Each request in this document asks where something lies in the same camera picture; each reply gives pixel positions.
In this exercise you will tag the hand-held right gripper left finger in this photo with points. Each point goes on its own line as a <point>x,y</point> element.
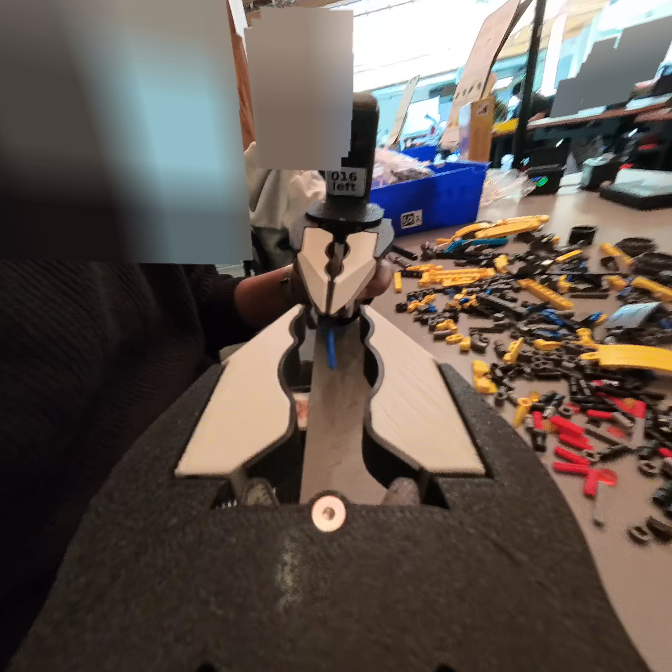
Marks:
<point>236,414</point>

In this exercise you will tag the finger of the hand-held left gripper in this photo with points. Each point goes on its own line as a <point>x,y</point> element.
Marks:
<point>312,262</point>
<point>359,262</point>

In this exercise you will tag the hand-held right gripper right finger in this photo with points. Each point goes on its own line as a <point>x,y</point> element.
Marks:
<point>420,414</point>

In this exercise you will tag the blue axle pin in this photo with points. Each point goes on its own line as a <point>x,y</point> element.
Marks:
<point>332,346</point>

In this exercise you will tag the person's left forearm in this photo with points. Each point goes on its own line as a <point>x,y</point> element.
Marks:
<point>257,299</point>

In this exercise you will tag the person's left hand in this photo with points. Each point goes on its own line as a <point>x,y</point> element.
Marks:
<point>380,281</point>

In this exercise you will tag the grey wrist band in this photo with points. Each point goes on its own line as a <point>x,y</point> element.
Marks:
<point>286,283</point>

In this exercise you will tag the clear plastic bags in bin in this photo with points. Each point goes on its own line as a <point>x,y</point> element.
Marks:
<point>399,165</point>

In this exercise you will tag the tan cardboard sheet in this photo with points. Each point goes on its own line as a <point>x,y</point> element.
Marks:
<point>488,47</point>
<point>404,110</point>

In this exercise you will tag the red badge holder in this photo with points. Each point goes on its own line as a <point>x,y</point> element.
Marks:
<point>303,412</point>

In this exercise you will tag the grey jacket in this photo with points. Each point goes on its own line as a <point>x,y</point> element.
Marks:
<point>278,194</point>

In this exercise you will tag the blue plastic bin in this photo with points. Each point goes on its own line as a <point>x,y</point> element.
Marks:
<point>430,197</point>

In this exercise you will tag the pile of toy building parts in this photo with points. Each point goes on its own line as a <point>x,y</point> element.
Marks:
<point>525,320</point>

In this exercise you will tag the clear plastic bag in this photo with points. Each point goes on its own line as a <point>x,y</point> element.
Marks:
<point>504,186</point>

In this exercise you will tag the person's torso in dark sweater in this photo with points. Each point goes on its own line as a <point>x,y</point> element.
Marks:
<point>78,393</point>

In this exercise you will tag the black pole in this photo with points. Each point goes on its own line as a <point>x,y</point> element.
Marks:
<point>527,78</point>

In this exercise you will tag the black device with green light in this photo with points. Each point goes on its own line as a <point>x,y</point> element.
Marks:
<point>543,178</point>

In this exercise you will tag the large yellow curved panel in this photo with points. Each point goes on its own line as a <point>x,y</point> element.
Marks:
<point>635,357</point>

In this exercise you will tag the long wooden desk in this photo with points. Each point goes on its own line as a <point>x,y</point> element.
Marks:
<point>588,118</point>

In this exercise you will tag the blue grey toy panel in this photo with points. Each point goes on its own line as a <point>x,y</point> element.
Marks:
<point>635,314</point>

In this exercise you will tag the black flat case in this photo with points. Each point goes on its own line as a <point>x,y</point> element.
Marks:
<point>635,194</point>

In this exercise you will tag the wooden door frame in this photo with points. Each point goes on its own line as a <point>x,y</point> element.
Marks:
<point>241,105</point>

